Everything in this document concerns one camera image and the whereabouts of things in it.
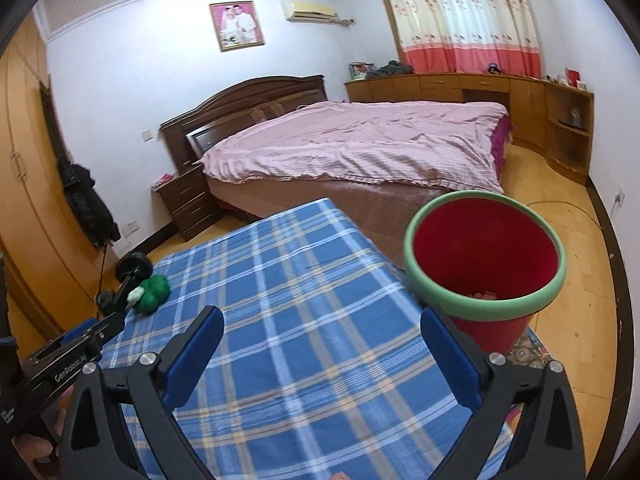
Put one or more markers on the dark wooden bed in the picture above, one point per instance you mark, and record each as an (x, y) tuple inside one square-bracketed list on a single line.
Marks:
[(225, 110)]

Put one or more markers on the blue plaid tablecloth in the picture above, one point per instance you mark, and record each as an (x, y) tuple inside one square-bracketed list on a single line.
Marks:
[(300, 335)]

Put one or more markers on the small glass ornament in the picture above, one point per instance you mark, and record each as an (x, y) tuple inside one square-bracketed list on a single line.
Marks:
[(571, 118)]

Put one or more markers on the black hanging jacket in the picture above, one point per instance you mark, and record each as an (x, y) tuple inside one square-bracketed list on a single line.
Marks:
[(90, 205)]

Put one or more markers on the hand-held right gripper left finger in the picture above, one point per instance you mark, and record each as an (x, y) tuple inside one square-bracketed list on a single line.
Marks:
[(195, 355)]

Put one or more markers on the small black object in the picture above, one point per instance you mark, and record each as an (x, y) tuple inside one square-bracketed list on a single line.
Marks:
[(494, 68)]

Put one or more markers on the dark wooden nightstand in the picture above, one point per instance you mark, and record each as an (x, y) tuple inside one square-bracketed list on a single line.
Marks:
[(187, 205)]

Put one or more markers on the white air conditioner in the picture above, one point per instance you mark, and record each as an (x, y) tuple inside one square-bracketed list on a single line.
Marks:
[(310, 10)]

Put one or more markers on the black suction cup mount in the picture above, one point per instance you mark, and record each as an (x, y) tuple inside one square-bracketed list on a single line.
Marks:
[(132, 267)]

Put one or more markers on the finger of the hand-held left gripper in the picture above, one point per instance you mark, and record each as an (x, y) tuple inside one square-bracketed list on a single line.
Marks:
[(65, 367)]

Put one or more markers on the long wooden cabinet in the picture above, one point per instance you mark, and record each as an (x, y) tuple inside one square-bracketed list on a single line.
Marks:
[(525, 105)]

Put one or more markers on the pile of dark clothes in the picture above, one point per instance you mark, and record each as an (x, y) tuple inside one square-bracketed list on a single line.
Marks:
[(392, 69)]

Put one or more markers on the green clover-shaped toy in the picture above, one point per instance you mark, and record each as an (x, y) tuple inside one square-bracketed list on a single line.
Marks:
[(155, 292)]

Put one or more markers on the small red box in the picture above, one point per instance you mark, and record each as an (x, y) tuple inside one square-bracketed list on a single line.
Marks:
[(573, 76)]

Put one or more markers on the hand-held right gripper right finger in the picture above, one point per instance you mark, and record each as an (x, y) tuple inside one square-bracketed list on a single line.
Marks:
[(450, 360)]

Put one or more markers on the wooden wardrobe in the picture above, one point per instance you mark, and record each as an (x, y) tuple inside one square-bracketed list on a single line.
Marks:
[(25, 185)]

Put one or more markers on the red packet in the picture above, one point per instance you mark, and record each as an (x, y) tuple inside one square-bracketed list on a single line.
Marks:
[(165, 180)]

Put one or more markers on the cream and red curtain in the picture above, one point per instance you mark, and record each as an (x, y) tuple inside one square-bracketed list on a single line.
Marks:
[(465, 15)]

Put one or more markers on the red bin with green rim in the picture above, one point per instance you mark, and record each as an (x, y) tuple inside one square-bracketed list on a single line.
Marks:
[(480, 250)]

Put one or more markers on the framed wall photo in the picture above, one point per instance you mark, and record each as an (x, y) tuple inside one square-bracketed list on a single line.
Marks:
[(237, 26)]

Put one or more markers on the wall socket with plug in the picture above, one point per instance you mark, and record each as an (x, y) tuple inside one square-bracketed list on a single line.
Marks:
[(620, 197)]

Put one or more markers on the white double wall socket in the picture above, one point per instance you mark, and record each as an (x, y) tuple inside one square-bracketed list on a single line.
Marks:
[(131, 227)]

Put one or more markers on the pink bedspread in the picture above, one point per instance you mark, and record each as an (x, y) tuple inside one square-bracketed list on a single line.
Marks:
[(360, 145)]

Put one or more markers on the person's left hand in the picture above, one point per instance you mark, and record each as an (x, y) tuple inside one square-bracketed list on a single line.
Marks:
[(35, 450)]

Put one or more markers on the patterned stool seat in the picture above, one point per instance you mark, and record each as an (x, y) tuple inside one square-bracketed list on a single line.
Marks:
[(530, 352)]

